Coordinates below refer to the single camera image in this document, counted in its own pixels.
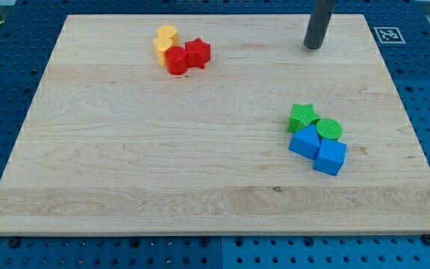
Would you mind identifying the red star block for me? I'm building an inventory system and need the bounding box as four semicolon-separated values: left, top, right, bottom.
185;37;211;69

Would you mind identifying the green star block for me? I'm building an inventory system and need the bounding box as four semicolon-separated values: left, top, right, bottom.
286;103;321;133

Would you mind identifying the red cylinder block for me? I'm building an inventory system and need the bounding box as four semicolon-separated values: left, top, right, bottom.
166;46;188;75

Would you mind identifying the blue triangle block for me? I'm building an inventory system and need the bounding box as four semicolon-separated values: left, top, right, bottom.
288;125;320;160

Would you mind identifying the wooden board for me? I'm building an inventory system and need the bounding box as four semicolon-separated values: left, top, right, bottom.
0;14;430;237

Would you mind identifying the yellow heart block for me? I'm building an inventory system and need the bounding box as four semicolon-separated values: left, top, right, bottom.
153;37;173;66

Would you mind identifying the green cylinder block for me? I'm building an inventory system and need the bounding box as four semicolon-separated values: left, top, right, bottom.
316;118;343;140

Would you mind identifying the yellow hexagon block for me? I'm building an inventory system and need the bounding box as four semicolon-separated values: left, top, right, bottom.
156;25;179;46

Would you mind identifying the blue cube block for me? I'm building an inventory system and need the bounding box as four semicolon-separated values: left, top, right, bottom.
313;138;347;176

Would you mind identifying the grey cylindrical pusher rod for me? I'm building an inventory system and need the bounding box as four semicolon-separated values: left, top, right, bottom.
303;0;337;49

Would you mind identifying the white fiducial marker tag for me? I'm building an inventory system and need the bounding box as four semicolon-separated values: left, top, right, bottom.
373;26;405;44

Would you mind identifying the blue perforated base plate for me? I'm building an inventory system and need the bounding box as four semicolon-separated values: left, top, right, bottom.
0;1;430;268

